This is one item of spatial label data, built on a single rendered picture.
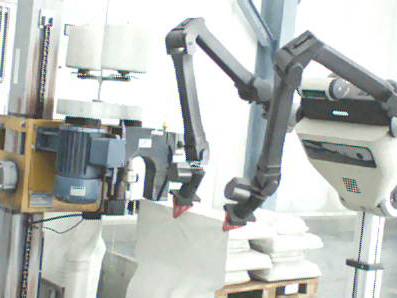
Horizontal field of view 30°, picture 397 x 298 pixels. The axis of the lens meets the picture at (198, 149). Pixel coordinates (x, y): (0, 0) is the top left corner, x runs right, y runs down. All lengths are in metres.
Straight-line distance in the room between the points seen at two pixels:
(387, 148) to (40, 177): 1.15
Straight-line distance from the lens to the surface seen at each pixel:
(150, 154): 2.78
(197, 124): 2.44
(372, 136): 2.43
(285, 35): 8.53
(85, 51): 2.70
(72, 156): 2.40
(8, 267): 2.63
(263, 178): 2.18
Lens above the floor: 1.42
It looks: 3 degrees down
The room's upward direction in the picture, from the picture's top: 6 degrees clockwise
